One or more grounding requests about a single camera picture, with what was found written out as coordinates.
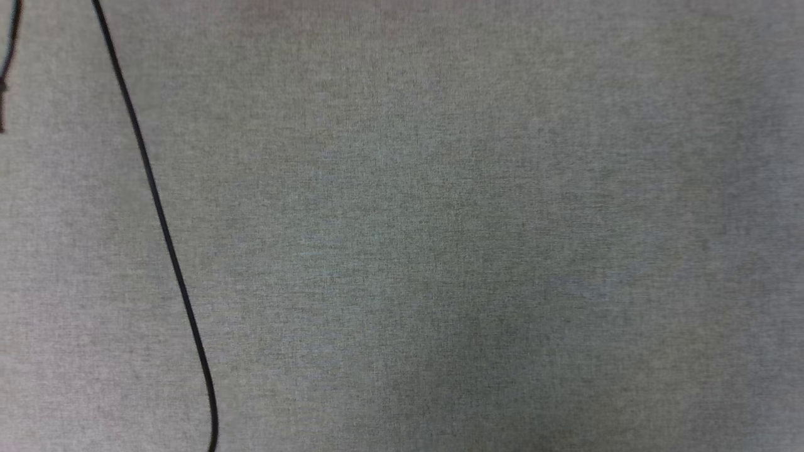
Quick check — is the thin black cable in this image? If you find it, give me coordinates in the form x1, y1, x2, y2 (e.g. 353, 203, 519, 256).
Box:
91, 0, 219, 452
0, 0, 23, 134

